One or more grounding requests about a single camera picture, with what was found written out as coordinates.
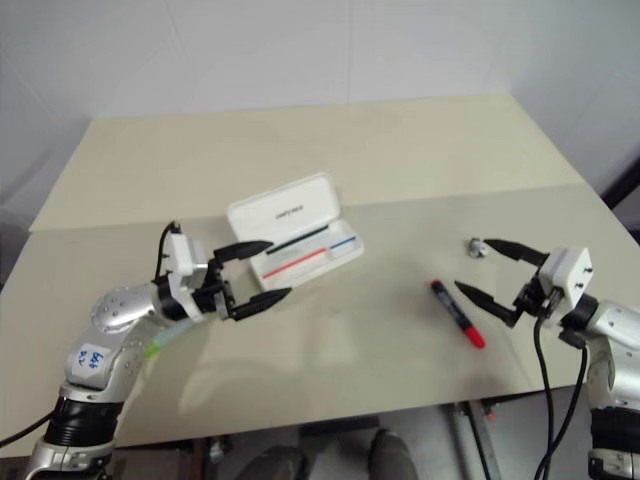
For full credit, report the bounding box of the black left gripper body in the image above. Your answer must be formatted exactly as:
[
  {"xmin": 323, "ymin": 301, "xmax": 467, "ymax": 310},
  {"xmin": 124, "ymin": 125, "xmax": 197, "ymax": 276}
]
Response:
[{"xmin": 192, "ymin": 258, "xmax": 238, "ymax": 321}]

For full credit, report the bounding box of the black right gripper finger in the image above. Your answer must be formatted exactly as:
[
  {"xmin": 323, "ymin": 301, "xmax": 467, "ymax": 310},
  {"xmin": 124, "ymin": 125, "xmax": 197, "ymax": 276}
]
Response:
[
  {"xmin": 452, "ymin": 280, "xmax": 524, "ymax": 328},
  {"xmin": 482, "ymin": 238, "xmax": 549, "ymax": 269}
]

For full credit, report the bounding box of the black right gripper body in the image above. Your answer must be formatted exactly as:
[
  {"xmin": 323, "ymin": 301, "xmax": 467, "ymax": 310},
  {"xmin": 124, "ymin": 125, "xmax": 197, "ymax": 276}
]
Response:
[{"xmin": 513, "ymin": 267, "xmax": 559, "ymax": 320}]

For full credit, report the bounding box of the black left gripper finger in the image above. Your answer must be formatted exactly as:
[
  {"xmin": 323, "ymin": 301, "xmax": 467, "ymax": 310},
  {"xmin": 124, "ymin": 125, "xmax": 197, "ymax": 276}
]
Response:
[
  {"xmin": 209, "ymin": 240, "xmax": 275, "ymax": 274},
  {"xmin": 228, "ymin": 287, "xmax": 293, "ymax": 323}
]

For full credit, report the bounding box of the white open pencil case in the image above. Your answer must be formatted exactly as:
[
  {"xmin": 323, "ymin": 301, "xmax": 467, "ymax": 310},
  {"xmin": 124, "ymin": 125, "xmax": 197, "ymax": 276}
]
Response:
[{"xmin": 225, "ymin": 172, "xmax": 365, "ymax": 291}]

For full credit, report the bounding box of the black marker with red cap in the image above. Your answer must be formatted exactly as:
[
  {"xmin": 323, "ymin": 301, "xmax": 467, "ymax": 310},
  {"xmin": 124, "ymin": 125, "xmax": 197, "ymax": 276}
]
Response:
[{"xmin": 428, "ymin": 279, "xmax": 487, "ymax": 350}]

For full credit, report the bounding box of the thin black pen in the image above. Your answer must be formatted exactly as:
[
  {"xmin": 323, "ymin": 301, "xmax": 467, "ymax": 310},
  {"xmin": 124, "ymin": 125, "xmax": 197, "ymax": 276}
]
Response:
[{"xmin": 265, "ymin": 225, "xmax": 330, "ymax": 256}]

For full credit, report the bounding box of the thin red pen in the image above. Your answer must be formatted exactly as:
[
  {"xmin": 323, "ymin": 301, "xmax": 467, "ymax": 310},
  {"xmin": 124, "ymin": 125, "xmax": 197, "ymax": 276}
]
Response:
[{"xmin": 262, "ymin": 248, "xmax": 329, "ymax": 279}]

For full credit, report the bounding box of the translucent green tipped pen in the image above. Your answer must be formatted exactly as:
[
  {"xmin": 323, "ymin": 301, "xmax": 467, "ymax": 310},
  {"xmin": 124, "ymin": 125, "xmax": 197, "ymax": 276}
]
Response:
[{"xmin": 144, "ymin": 319, "xmax": 194, "ymax": 358}]

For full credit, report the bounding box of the dark grey rounded shape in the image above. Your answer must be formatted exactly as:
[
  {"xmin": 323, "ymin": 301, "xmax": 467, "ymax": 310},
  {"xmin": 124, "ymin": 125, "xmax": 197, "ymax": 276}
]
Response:
[{"xmin": 368, "ymin": 428, "xmax": 419, "ymax": 480}]

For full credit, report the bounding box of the dark grey fabric object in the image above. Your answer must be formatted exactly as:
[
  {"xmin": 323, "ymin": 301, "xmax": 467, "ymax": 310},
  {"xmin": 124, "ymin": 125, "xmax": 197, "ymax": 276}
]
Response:
[{"xmin": 0, "ymin": 219, "xmax": 27, "ymax": 297}]

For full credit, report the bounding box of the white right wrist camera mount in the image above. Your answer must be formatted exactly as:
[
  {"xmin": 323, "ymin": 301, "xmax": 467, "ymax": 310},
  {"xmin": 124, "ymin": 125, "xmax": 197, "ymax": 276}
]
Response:
[{"xmin": 538, "ymin": 246, "xmax": 596, "ymax": 326}]

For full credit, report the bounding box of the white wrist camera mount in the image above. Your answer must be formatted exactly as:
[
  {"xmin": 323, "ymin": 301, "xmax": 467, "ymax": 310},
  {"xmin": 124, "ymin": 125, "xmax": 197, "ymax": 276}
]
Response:
[
  {"xmin": 162, "ymin": 232, "xmax": 209, "ymax": 322},
  {"xmin": 538, "ymin": 246, "xmax": 596, "ymax": 326}
]

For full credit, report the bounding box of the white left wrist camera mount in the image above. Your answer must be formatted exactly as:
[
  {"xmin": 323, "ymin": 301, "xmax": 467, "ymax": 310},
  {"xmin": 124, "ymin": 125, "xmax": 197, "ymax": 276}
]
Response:
[{"xmin": 162, "ymin": 232, "xmax": 209, "ymax": 322}]

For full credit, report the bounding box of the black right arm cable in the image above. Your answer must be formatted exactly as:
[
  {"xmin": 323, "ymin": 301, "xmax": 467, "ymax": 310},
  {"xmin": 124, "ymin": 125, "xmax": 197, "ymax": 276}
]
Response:
[{"xmin": 531, "ymin": 312, "xmax": 591, "ymax": 480}]

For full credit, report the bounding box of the grey metal table frame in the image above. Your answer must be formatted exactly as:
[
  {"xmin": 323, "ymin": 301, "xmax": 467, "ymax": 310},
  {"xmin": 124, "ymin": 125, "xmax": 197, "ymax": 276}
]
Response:
[{"xmin": 447, "ymin": 398, "xmax": 505, "ymax": 480}]

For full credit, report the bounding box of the grey metal table bracket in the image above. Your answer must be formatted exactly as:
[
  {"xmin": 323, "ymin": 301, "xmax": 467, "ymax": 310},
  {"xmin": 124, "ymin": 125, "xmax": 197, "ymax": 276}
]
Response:
[{"xmin": 207, "ymin": 434, "xmax": 232, "ymax": 464}]

